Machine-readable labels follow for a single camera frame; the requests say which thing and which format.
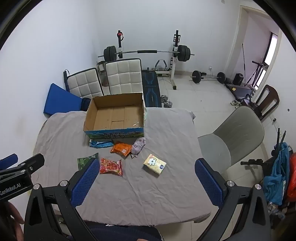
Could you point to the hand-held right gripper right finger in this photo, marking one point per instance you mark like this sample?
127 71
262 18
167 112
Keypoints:
209 183

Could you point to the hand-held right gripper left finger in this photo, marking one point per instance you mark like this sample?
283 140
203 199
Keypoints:
83 184

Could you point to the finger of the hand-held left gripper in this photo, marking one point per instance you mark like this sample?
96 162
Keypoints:
34 161
8 161

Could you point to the green snack packet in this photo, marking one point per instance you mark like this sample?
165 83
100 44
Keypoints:
83 161

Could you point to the red snack packet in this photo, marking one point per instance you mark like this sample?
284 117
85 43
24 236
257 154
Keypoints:
111 166

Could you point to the blue snack packet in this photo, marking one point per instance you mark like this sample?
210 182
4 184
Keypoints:
100 143

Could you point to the orange snack packet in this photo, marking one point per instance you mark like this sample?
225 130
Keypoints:
121 149

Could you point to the yellow tissue pack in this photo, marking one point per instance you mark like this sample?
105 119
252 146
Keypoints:
155 164

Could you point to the grey sock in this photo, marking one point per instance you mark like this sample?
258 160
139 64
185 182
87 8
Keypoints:
138 146

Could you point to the cardboard box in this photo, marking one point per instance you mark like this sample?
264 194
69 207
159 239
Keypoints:
115 115

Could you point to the person's left hand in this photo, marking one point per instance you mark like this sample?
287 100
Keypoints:
14 215

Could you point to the grey shell chair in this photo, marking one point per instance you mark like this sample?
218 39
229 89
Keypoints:
240 136

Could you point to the person's dark blue clothing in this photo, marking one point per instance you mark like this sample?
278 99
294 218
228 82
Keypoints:
120 233

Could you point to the blue foam mat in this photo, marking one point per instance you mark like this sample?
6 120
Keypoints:
60 100

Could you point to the blue bag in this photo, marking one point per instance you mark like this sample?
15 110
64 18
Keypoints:
277 176

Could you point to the red bag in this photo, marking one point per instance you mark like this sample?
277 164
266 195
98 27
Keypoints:
292 176

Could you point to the white power strip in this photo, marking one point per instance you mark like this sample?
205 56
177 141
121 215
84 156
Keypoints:
235 103

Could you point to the metal dumbbell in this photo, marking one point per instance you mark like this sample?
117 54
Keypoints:
168 104
165 97

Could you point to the white padded chair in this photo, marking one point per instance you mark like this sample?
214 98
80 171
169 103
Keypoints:
123 76
84 84

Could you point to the black treadmill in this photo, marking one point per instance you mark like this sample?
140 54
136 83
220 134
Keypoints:
240 91

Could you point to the brown wooden chair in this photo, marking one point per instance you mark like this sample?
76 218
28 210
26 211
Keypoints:
269 97

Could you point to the short barbell with black plates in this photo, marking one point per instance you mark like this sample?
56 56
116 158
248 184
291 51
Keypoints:
197 76

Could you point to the black speaker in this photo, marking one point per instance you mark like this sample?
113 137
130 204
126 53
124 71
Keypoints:
238 79

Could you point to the white barbell rack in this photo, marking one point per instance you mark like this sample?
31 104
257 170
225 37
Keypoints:
173 69

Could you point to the long barbell with black plates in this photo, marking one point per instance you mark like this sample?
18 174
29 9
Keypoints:
183 53

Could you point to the white door frame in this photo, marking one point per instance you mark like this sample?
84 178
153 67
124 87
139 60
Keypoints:
238 34

